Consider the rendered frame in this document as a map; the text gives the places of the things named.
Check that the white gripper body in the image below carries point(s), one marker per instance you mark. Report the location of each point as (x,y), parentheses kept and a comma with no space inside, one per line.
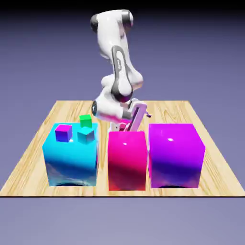
(138,116)

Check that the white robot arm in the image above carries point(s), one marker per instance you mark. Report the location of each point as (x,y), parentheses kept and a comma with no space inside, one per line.
(113,38)

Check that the small green cube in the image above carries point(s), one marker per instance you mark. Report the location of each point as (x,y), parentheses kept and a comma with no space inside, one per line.
(85,120)

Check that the small cyan cube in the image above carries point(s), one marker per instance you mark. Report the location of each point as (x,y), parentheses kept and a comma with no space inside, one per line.
(86,135)

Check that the small purple cube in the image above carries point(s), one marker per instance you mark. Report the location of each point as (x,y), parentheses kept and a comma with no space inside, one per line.
(63,133)

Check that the large pink box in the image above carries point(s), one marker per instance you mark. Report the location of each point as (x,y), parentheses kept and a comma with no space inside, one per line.
(127,162)

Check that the large purple box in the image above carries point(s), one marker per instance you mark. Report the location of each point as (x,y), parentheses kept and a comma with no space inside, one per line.
(176,157)

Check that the large cyan box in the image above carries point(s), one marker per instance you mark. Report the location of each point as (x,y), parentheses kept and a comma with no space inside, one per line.
(70,158)

